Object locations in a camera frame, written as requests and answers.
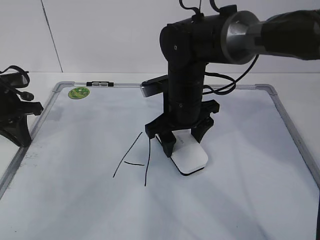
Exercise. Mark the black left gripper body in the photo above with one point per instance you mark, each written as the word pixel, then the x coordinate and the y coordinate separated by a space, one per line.
pixel 13 117

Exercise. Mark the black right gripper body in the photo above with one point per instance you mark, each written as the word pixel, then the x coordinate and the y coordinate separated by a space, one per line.
pixel 181 117

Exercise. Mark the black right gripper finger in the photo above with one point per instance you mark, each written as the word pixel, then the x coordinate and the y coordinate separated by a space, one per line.
pixel 168 140
pixel 199 131

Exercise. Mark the white board eraser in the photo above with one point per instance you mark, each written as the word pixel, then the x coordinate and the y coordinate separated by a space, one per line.
pixel 188 156

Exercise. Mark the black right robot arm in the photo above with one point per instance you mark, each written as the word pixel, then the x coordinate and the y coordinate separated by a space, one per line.
pixel 230 37

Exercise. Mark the round green magnet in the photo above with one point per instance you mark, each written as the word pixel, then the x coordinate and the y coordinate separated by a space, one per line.
pixel 78 93

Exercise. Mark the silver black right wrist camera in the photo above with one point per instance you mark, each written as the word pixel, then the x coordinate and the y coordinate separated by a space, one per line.
pixel 154 86

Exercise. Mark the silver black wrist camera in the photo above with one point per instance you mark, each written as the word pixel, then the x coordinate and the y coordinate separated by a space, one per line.
pixel 15 76
pixel 154 86

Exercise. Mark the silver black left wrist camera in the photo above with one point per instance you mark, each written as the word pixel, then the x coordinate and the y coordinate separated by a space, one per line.
pixel 15 76

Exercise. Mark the white board with aluminium frame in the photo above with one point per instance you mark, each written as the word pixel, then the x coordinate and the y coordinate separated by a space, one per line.
pixel 91 173

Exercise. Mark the black and clear frame clip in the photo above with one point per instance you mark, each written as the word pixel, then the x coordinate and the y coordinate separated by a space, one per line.
pixel 99 84

